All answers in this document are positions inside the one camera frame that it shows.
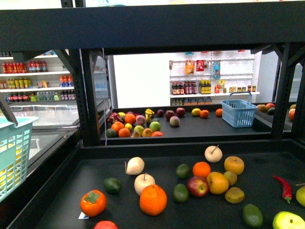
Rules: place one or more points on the small blue shopping basket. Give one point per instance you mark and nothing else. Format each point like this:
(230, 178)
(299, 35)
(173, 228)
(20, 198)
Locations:
(239, 113)

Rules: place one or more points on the white pear front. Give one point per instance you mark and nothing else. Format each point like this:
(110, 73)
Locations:
(142, 181)

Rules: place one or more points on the large orange front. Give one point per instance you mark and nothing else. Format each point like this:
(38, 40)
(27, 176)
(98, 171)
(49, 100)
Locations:
(153, 200)

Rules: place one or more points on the white grocery shelf right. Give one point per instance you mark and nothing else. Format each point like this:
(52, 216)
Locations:
(209, 77)

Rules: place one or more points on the brownish kiwi fruit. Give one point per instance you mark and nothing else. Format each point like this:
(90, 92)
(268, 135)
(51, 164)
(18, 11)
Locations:
(231, 177)

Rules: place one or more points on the green avocado right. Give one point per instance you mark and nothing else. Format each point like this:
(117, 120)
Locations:
(252, 216)

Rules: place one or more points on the bright green apple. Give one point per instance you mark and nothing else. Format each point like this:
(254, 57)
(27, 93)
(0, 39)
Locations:
(288, 220)

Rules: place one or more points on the orange persimmon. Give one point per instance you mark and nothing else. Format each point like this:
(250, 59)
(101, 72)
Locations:
(93, 203)

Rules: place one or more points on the yellow green pear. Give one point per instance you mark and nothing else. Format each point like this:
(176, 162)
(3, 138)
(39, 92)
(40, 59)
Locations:
(300, 194)

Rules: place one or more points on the yellow apple front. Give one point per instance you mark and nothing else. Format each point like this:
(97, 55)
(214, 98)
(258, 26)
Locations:
(217, 183)

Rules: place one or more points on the white pear lying sideways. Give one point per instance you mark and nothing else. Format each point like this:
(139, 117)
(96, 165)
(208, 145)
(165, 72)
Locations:
(134, 166)

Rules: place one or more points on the red yellow apple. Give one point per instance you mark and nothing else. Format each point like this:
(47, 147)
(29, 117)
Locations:
(198, 186)

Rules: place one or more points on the green avocado centre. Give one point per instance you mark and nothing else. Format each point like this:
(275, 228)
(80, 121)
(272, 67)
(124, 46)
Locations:
(180, 193)

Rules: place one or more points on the green lime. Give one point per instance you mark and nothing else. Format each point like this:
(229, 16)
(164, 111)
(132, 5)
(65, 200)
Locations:
(182, 171)

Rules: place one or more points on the red chili pepper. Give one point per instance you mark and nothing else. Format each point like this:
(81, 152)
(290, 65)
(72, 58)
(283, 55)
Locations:
(286, 189)

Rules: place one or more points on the white grocery shelf left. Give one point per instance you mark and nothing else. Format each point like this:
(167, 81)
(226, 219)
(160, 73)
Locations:
(42, 78)

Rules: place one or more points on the red fruit front left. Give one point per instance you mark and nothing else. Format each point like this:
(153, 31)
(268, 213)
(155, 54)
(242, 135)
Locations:
(105, 224)

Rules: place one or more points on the black metal shelf rack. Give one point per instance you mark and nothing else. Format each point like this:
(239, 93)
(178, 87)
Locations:
(50, 199)

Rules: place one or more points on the white grocery shelf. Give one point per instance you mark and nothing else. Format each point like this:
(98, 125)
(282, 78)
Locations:
(209, 77)
(42, 78)

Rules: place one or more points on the dark green avocado left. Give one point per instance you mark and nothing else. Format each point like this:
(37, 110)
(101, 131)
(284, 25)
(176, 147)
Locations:
(112, 185)

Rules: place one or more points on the light teal shopping basket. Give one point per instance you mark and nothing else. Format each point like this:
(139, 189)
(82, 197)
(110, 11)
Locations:
(15, 141)

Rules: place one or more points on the pile of far fruit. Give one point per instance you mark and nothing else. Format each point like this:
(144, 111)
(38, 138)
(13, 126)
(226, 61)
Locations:
(131, 124)

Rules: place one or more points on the white pear with stem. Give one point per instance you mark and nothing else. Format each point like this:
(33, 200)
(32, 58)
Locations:
(213, 154)

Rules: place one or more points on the grey basket handle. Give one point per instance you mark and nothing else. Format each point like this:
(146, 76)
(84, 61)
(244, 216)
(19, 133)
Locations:
(7, 111)

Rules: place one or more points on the glass freezer chest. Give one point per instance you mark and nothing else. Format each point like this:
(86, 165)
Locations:
(59, 120)

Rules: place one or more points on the orange near tray centre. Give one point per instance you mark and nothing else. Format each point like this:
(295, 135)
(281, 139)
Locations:
(201, 169)

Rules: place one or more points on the yellow apple rear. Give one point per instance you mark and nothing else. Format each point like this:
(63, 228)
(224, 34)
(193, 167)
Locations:
(234, 164)

